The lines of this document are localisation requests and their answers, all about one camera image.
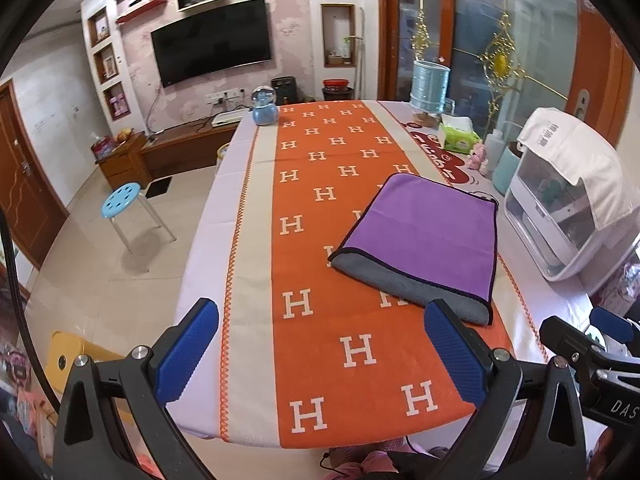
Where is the orange H-pattern table runner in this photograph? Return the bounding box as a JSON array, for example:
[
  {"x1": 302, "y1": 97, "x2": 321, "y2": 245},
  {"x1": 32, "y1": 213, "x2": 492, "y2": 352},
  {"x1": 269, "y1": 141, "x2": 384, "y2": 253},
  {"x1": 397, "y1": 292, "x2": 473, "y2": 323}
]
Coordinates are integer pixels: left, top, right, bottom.
[{"x1": 218, "y1": 101, "x2": 546, "y2": 448}]

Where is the blue round plastic stool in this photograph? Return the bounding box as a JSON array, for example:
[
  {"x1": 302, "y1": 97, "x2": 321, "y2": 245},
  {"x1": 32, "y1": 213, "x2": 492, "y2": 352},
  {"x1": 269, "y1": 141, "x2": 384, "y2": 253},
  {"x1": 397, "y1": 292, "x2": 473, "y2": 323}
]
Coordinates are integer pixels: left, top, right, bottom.
[{"x1": 101, "y1": 182, "x2": 177, "y2": 252}]

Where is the teal ceramic canister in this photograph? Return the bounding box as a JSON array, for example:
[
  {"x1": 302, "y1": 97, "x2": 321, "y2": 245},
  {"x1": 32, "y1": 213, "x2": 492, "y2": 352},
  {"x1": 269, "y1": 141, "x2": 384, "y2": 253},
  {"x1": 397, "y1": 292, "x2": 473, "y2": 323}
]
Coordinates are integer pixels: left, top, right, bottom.
[{"x1": 491, "y1": 141, "x2": 522, "y2": 196}]

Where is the light blue table lamp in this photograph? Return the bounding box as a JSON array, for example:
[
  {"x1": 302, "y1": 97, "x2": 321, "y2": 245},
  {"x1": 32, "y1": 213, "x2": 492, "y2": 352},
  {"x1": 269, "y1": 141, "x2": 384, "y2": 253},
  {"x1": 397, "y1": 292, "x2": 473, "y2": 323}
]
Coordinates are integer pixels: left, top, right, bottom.
[{"x1": 409, "y1": 60, "x2": 450, "y2": 115}]

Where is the white set-top box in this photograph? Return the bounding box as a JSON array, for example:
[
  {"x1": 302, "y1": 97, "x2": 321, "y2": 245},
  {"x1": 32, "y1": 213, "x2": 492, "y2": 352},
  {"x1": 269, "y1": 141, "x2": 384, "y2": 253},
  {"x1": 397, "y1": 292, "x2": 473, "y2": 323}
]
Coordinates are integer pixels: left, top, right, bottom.
[{"x1": 212, "y1": 108, "x2": 250, "y2": 128}]

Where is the red and black bin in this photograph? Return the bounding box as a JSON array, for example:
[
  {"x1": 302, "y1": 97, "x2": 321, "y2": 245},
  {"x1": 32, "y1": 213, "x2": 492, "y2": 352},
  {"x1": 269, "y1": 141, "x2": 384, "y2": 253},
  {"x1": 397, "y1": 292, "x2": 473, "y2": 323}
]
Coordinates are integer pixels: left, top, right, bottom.
[{"x1": 322, "y1": 78, "x2": 354, "y2": 101}]

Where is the purple and grey towel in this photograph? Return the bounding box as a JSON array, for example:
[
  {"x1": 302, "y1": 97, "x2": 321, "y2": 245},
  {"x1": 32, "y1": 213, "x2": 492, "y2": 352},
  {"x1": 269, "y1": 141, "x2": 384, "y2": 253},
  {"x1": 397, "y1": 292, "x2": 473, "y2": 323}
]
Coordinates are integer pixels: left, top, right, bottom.
[{"x1": 328, "y1": 174, "x2": 498, "y2": 326}]

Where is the white sterilizer cabinet appliance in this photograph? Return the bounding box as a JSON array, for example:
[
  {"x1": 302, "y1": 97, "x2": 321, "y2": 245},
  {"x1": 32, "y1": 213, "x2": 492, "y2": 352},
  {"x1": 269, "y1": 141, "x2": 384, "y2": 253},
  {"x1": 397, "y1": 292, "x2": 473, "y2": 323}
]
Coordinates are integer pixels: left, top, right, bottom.
[{"x1": 504, "y1": 152, "x2": 634, "y2": 282}]

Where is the black flat screen television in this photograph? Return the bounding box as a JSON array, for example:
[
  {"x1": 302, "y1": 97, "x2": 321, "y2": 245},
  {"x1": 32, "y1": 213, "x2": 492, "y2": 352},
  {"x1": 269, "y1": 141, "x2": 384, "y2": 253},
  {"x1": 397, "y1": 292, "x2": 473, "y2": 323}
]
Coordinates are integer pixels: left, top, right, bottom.
[{"x1": 151, "y1": 0, "x2": 271, "y2": 88}]

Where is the white cloth cover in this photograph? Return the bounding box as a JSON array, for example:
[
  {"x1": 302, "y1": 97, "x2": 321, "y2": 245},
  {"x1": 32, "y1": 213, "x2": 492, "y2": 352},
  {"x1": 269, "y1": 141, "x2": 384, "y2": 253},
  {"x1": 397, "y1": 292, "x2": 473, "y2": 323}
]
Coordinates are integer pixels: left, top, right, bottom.
[{"x1": 518, "y1": 107, "x2": 639, "y2": 231}]

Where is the green tissue pack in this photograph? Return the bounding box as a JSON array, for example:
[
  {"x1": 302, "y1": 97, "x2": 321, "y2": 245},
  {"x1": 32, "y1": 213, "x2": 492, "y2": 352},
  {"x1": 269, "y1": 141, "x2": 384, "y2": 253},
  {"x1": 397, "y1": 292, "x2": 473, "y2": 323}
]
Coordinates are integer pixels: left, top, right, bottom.
[{"x1": 437, "y1": 114, "x2": 482, "y2": 155}]

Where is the wooden tv cabinet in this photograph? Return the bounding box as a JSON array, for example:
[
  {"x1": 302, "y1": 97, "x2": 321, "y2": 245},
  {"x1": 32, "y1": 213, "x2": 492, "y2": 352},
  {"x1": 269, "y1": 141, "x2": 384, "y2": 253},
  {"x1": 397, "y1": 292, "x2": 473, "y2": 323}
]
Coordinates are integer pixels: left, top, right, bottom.
[{"x1": 96, "y1": 120, "x2": 239, "y2": 190}]

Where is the brown wooden door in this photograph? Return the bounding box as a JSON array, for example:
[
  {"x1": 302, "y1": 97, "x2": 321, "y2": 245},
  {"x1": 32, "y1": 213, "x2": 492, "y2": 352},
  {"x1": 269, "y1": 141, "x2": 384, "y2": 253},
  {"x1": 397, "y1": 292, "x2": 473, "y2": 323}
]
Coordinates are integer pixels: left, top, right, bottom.
[{"x1": 0, "y1": 80, "x2": 68, "y2": 269}]

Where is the black small heater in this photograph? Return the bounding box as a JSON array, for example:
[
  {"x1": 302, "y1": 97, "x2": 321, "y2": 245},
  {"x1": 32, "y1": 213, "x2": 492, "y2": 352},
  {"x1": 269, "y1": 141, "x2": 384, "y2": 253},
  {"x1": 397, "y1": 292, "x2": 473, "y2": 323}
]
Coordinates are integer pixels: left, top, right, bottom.
[{"x1": 271, "y1": 76, "x2": 299, "y2": 106}]

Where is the pink clothing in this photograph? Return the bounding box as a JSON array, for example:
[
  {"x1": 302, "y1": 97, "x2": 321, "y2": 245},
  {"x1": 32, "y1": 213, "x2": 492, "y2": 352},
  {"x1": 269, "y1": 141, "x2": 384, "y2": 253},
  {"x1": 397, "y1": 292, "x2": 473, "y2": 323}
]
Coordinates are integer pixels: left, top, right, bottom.
[{"x1": 319, "y1": 437, "x2": 449, "y2": 479}]

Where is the white squeeze bottle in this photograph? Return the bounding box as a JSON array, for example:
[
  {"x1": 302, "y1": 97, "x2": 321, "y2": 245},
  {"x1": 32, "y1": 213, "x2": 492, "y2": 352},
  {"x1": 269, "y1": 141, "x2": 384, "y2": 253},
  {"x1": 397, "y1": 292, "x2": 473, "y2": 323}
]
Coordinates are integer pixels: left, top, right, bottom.
[{"x1": 485, "y1": 128, "x2": 506, "y2": 174}]

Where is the pink toy poodle figure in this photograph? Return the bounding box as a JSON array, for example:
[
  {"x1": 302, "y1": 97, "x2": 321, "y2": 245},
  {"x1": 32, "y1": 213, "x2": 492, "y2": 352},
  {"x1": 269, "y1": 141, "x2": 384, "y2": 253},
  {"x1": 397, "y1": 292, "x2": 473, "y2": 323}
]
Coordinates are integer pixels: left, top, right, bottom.
[{"x1": 465, "y1": 142, "x2": 488, "y2": 171}]

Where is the yellow plastic chair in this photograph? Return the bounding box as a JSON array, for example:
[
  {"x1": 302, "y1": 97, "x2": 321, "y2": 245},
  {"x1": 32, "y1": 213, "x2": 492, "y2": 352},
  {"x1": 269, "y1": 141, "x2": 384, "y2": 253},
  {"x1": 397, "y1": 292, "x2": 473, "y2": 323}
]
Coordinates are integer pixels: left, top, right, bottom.
[{"x1": 44, "y1": 330, "x2": 122, "y2": 394}]

